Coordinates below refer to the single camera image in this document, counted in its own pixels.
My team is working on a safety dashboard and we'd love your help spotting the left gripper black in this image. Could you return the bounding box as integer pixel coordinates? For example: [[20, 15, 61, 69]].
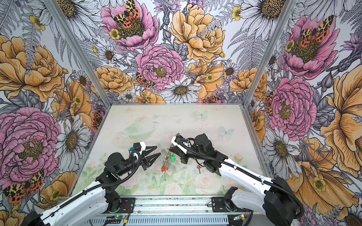
[[117, 145, 161, 176]]

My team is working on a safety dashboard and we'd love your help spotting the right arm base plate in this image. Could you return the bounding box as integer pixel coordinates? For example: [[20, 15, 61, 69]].
[[211, 196, 238, 212]]

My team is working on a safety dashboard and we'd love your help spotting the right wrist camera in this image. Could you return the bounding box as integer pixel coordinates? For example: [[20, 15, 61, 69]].
[[175, 135, 189, 145]]

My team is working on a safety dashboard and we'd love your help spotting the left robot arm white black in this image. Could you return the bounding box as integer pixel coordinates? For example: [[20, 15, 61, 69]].
[[21, 142, 160, 226]]

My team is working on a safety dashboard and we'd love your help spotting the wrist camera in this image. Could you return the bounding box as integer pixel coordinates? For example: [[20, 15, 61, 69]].
[[175, 135, 189, 145], [129, 142, 146, 153]]

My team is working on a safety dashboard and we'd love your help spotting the white vented cable duct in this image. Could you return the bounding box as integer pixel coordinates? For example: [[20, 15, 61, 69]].
[[82, 215, 229, 226]]

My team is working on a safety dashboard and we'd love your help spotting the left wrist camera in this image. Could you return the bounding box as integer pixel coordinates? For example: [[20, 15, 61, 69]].
[[129, 142, 146, 153]]

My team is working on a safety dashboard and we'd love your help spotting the aluminium front rail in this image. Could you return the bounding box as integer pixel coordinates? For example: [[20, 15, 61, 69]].
[[122, 190, 266, 215]]

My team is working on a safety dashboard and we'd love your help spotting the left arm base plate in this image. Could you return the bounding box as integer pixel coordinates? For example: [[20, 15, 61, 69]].
[[105, 197, 136, 214]]

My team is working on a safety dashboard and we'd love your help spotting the metal key organizer plate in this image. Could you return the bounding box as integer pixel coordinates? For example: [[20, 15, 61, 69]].
[[161, 149, 174, 173]]

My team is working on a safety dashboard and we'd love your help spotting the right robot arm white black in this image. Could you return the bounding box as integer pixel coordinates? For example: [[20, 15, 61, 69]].
[[169, 134, 305, 226]]

